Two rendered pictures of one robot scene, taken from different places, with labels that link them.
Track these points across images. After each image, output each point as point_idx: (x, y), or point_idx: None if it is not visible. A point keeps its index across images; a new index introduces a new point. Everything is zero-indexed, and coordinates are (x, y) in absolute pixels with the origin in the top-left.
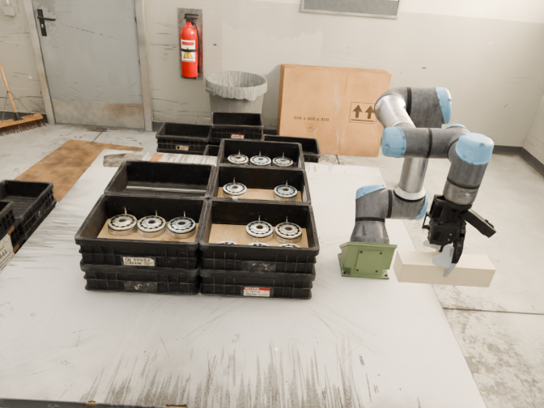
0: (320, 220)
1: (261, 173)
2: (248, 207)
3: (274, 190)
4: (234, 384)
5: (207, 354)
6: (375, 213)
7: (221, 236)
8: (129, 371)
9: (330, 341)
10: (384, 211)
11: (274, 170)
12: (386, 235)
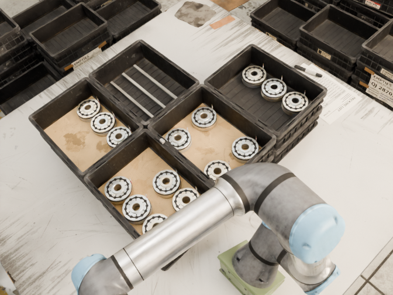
0: None
1: (235, 115)
2: (169, 155)
3: (234, 141)
4: (48, 292)
5: (58, 256)
6: (261, 251)
7: (139, 167)
8: (15, 230)
9: None
10: (273, 257)
11: (247, 120)
12: (265, 278)
